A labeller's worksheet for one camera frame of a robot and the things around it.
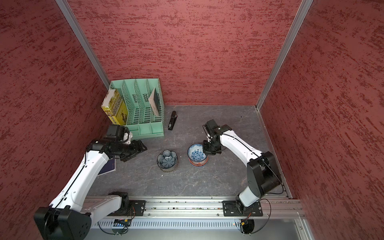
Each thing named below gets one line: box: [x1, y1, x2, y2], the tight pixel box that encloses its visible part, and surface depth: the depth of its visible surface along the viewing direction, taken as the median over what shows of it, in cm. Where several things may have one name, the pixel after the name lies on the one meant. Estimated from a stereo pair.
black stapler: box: [168, 110, 178, 131], surface depth 111 cm
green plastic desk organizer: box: [108, 78, 165, 140], surface depth 108 cm
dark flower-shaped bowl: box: [157, 150, 178, 169], surface depth 85 cm
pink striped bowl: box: [158, 164, 179, 173], surface depth 82 cm
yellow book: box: [100, 89, 129, 126], surface depth 94 cm
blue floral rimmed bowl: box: [187, 143, 208, 162], surface depth 88 cm
